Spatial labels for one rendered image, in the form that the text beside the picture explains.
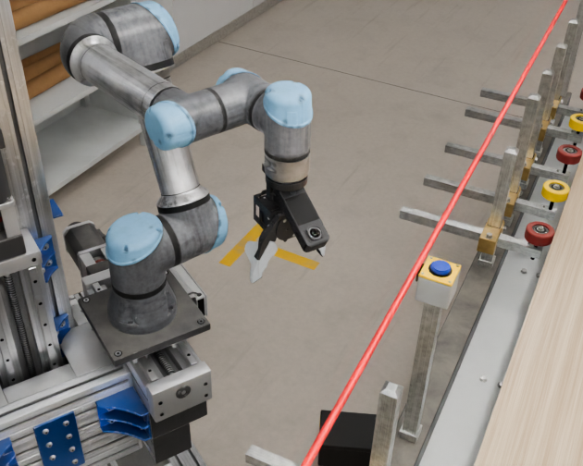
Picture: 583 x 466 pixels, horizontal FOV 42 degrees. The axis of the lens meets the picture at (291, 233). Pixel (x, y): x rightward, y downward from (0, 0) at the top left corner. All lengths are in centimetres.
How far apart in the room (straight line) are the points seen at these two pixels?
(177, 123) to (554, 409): 107
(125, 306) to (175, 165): 31
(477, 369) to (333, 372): 90
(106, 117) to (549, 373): 311
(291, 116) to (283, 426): 180
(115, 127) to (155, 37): 276
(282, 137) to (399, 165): 306
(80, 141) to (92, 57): 278
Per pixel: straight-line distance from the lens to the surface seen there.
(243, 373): 299
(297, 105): 118
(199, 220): 162
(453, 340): 219
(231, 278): 340
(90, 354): 179
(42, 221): 167
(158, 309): 166
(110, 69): 137
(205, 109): 121
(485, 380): 221
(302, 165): 124
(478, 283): 239
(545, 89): 269
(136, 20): 156
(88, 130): 430
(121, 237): 158
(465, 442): 206
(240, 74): 129
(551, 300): 208
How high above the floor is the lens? 220
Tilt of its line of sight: 37 degrees down
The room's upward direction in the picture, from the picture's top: 2 degrees clockwise
